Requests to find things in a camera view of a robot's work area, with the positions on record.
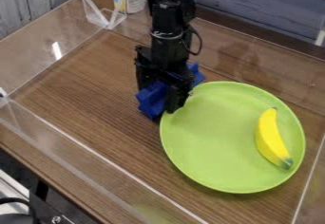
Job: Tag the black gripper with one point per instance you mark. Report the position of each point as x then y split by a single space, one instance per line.
161 62

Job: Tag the blue plastic block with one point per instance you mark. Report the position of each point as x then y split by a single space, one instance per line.
151 96

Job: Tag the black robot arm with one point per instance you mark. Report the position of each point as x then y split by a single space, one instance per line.
171 16

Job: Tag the green round plate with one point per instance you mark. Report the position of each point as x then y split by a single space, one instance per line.
208 138

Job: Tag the yellow toy banana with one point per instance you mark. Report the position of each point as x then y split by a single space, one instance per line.
268 140

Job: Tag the clear acrylic enclosure wall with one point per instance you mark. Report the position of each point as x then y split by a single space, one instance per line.
69 125

